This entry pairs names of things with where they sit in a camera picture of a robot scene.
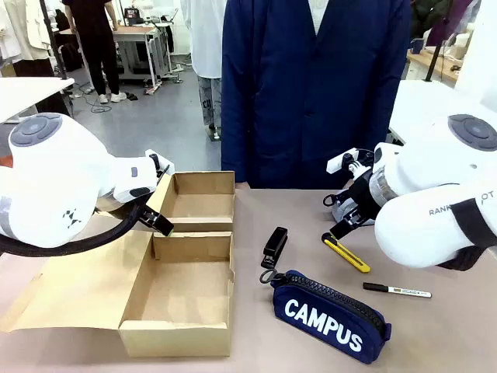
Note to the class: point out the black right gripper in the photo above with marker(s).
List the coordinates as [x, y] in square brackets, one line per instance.
[363, 198]

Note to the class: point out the grey shoe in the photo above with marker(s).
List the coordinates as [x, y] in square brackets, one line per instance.
[341, 212]

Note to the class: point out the black stapler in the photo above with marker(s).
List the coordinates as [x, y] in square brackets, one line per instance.
[275, 246]

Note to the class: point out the navy CAMPUS pencil case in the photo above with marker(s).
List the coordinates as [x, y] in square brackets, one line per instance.
[330, 318]

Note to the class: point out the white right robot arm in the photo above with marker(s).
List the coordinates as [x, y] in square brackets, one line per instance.
[427, 186]

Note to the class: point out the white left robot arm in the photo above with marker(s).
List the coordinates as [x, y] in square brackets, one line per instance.
[58, 175]

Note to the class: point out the large open cardboard box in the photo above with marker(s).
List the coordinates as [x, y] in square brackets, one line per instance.
[174, 291]

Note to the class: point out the yellow utility knife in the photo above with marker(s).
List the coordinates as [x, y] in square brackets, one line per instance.
[347, 254]

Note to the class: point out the black and white marker pen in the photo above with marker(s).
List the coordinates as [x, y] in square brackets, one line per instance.
[396, 290]

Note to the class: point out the person in navy coat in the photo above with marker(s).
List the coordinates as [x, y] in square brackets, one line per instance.
[310, 97]

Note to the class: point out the white table with rounded edge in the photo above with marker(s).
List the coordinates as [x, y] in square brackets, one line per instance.
[427, 101]

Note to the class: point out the wooden work table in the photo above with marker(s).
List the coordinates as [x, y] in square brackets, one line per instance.
[431, 64]

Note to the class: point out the grey sewing work table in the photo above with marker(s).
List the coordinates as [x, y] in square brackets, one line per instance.
[143, 42]

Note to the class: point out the figure in white coat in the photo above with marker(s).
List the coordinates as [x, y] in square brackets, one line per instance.
[206, 46]

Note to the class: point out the white side table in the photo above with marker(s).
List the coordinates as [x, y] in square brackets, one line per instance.
[27, 93]

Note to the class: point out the black stand pole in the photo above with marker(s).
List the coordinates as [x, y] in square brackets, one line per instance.
[54, 42]
[438, 42]

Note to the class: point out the person in black clothes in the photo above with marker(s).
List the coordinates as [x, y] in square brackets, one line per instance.
[95, 39]

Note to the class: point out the hanging white garment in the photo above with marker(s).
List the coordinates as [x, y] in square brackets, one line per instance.
[23, 27]

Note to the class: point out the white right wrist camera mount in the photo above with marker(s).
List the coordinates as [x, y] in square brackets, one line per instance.
[336, 163]

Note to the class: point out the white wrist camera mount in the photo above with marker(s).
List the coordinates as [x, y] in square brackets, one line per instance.
[336, 163]
[165, 160]

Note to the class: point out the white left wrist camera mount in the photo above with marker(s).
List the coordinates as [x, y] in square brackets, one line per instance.
[165, 160]

